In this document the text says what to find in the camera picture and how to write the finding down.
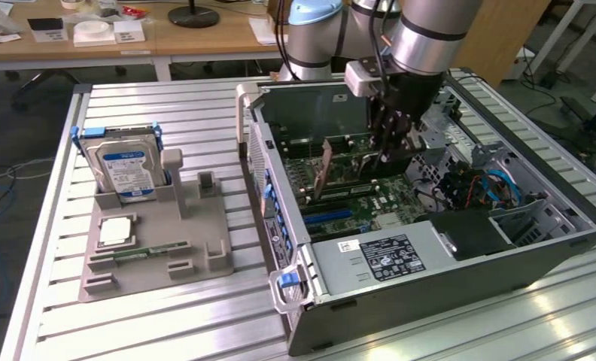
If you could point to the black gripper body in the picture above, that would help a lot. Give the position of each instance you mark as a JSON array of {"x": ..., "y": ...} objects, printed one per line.
[{"x": 413, "y": 94}]

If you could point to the green graphics card black shroud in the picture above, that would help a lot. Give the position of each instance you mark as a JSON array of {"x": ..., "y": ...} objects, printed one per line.
[{"x": 342, "y": 165}]

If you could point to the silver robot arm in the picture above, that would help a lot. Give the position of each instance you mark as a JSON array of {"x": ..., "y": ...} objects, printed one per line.
[{"x": 428, "y": 37}]

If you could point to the metal disk bay cage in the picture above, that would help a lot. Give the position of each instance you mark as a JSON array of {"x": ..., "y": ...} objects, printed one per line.
[{"x": 442, "y": 150}]

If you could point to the thin socket locking lever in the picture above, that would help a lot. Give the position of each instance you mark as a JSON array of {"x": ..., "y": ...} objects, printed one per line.
[{"x": 310, "y": 148}]

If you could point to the green motherboard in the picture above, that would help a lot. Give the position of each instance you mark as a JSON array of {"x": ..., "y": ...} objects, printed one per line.
[{"x": 377, "y": 205}]

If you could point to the installed black RAM stick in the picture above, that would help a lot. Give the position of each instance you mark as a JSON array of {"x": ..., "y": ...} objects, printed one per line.
[{"x": 348, "y": 195}]

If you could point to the silver chipset heatsink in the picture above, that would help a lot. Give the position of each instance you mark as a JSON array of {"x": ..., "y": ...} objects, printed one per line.
[{"x": 390, "y": 221}]

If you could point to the wooden cabinet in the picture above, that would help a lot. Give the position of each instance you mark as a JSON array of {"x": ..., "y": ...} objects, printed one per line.
[{"x": 502, "y": 37}]

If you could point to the blue expansion slot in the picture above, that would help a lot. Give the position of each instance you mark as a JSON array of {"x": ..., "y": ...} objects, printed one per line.
[{"x": 328, "y": 217}]

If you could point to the white paper stack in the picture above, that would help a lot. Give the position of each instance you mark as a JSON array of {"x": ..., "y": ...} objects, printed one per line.
[{"x": 262, "y": 32}]

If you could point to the grey power supply unit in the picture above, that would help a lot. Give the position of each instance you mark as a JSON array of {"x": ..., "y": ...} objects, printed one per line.
[{"x": 337, "y": 270}]

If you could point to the black open PC case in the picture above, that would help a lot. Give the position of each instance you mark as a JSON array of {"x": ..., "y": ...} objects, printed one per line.
[{"x": 428, "y": 301}]

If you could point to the blue case release latch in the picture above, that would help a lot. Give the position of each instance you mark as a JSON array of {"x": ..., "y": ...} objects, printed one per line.
[{"x": 288, "y": 281}]

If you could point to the black round lamp base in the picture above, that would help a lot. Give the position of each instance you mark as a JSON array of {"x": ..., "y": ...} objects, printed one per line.
[{"x": 193, "y": 17}]

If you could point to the hard disk blue label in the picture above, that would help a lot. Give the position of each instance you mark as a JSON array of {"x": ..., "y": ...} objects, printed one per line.
[{"x": 122, "y": 169}]

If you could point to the grey parts rack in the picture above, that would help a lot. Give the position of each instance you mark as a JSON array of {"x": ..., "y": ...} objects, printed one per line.
[{"x": 151, "y": 225}]

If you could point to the small white labelled box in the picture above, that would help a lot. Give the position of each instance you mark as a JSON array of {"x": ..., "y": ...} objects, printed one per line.
[{"x": 127, "y": 34}]

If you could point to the red packet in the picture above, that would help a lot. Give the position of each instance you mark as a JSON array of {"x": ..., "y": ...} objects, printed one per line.
[{"x": 134, "y": 11}]

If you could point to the silver CPU chip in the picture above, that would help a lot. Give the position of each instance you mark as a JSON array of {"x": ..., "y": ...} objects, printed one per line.
[{"x": 114, "y": 233}]

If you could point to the white box round recess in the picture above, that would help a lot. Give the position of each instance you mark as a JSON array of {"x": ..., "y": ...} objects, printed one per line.
[{"x": 94, "y": 35}]

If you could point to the green RAM stick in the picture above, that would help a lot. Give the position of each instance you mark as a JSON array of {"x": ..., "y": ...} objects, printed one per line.
[{"x": 131, "y": 256}]

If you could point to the white tape roll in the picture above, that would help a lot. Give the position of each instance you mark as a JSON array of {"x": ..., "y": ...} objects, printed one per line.
[{"x": 71, "y": 4}]

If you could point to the black office chair base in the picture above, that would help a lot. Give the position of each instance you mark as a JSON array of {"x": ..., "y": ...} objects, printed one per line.
[{"x": 37, "y": 80}]

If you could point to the white box black lid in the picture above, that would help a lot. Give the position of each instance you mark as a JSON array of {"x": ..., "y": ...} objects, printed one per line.
[{"x": 46, "y": 28}]

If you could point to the wooden desk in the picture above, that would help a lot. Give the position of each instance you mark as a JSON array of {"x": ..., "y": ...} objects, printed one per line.
[{"x": 26, "y": 52}]

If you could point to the white paper slip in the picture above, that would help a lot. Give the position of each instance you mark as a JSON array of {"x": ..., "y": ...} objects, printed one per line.
[{"x": 1, "y": 38}]

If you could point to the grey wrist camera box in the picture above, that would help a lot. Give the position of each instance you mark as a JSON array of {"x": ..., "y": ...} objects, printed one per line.
[{"x": 360, "y": 79}]

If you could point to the grey plastic drive bracket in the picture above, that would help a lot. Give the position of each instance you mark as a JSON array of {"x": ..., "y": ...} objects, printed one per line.
[{"x": 524, "y": 225}]

